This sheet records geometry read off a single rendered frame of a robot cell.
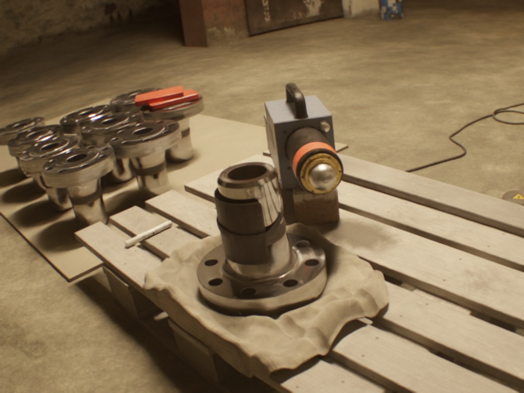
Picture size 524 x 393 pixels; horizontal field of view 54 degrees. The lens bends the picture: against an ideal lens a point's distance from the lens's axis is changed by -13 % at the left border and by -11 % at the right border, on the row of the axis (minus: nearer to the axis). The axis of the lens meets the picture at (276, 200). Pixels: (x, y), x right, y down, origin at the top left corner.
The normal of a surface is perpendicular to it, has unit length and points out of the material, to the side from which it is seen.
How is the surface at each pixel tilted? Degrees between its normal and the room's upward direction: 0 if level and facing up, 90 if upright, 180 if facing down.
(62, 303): 0
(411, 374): 0
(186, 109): 90
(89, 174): 90
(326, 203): 90
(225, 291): 0
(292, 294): 90
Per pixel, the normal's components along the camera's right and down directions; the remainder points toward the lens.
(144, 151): 0.19, 0.39
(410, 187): -0.12, -0.90
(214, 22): 0.65, 0.24
